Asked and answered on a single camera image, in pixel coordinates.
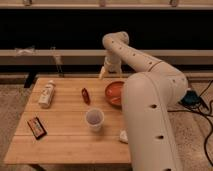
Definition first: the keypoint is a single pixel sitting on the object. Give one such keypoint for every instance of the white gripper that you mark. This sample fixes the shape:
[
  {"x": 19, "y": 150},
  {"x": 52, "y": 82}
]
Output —
[{"x": 111, "y": 64}]

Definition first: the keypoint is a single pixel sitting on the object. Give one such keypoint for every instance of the orange ceramic bowl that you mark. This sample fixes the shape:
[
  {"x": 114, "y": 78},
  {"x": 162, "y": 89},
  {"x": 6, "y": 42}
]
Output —
[{"x": 113, "y": 93}]

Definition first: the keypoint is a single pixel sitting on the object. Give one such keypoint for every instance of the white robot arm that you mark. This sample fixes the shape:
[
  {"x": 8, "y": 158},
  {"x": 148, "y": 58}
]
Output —
[{"x": 146, "y": 95}]

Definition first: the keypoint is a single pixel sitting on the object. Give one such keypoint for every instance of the small red object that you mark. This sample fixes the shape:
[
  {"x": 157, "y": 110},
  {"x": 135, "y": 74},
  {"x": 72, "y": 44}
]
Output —
[{"x": 85, "y": 96}]

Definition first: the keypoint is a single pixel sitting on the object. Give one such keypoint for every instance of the translucent plastic cup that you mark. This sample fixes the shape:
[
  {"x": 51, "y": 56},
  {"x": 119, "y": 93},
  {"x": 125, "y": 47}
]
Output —
[{"x": 94, "y": 118}]

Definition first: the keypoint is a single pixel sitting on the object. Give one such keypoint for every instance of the wooden table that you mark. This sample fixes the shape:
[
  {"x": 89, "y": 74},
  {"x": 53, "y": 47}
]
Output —
[{"x": 69, "y": 139}]

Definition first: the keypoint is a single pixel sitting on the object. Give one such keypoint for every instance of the white plastic bottle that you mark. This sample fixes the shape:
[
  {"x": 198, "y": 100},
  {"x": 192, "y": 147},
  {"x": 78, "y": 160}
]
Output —
[{"x": 47, "y": 94}]

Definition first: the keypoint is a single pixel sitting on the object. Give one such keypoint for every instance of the crumpled white paper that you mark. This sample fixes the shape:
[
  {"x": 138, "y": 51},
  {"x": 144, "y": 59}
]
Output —
[{"x": 123, "y": 136}]

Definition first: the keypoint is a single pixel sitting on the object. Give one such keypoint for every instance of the clear plastic wrap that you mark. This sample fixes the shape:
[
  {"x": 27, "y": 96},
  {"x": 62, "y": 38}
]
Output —
[{"x": 25, "y": 51}]

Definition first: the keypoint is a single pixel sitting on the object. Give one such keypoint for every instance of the dark snack bar packet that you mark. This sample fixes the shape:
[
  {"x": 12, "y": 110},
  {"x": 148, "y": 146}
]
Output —
[{"x": 37, "y": 128}]

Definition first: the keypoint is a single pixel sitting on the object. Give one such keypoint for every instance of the blue power adapter box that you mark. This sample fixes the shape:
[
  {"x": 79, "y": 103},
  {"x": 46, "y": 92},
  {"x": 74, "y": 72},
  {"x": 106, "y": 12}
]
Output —
[{"x": 191, "y": 99}]

